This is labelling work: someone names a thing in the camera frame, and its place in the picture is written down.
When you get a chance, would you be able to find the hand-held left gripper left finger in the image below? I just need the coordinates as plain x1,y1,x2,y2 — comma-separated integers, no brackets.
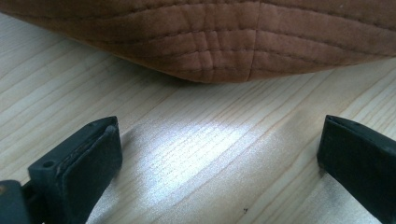
27,116,123,224

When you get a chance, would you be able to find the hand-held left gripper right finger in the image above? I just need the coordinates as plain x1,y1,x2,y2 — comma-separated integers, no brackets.
317,114,396,224

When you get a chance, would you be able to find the brown stitched bucket hat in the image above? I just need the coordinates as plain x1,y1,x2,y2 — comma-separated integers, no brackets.
0,0,396,84

